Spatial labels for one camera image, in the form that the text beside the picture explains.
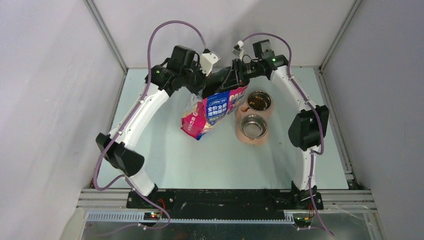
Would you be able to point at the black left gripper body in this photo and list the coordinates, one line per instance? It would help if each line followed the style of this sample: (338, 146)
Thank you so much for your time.
(193, 80)

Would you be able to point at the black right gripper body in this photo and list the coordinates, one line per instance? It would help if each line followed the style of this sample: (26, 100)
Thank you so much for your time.
(244, 72)

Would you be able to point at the pet food bag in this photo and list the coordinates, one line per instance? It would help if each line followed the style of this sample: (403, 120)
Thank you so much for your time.
(218, 99)

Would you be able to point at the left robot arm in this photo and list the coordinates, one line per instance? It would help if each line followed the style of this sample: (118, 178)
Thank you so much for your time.
(118, 146)

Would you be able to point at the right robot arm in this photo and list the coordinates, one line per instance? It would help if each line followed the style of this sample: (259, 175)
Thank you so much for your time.
(309, 126)

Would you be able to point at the brown kibble in bowls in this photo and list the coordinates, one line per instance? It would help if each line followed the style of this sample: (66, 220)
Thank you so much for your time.
(259, 102)

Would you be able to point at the pink double bowl stand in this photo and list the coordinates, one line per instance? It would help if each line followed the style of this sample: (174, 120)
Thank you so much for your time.
(243, 110)

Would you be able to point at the far steel bowl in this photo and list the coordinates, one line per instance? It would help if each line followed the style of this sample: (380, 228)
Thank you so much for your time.
(261, 92)

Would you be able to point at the steel bowl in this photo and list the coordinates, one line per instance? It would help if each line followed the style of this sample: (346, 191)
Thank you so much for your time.
(253, 126)
(261, 92)

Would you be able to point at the near steel bowl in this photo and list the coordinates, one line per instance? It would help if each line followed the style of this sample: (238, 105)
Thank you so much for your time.
(253, 126)

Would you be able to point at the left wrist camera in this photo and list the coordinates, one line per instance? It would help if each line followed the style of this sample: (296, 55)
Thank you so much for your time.
(207, 61)

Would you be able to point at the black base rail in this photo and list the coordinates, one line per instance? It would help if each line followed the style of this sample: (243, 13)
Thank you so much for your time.
(227, 204)

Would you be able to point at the aluminium frame front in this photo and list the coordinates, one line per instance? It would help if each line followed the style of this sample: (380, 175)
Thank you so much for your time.
(110, 205)

